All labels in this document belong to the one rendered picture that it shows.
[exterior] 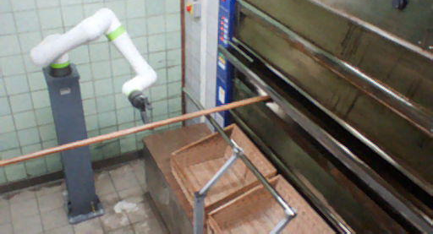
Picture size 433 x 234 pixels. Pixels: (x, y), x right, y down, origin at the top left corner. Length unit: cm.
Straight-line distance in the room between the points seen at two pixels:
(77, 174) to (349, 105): 208
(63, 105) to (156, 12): 104
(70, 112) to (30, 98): 58
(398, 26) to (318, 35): 45
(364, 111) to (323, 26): 43
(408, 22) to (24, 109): 278
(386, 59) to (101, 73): 236
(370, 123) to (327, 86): 31
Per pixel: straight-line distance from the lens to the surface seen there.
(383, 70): 189
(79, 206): 362
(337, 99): 214
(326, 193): 240
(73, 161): 335
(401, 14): 183
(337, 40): 207
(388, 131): 196
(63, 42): 270
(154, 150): 329
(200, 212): 244
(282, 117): 259
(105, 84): 369
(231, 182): 301
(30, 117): 372
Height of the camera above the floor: 256
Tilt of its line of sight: 32 degrees down
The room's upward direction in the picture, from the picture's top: 2 degrees clockwise
